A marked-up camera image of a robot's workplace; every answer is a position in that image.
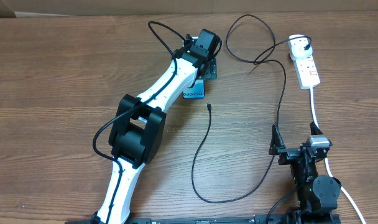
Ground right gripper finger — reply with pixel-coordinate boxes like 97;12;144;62
310;121;323;135
269;124;285;156

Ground blue Samsung Galaxy smartphone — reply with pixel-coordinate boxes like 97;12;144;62
183;79;205;100

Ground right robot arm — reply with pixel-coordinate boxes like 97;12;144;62
265;122;341;223

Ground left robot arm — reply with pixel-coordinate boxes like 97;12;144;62
90;46;218;223

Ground white power strip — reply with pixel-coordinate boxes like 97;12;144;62
293;56;321;90

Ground white power strip cord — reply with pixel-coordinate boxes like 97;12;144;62
309;87;367;224

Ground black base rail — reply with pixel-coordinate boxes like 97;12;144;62
65;214;341;224

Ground white wall charger adapter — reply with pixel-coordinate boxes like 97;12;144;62
288;34;313;61

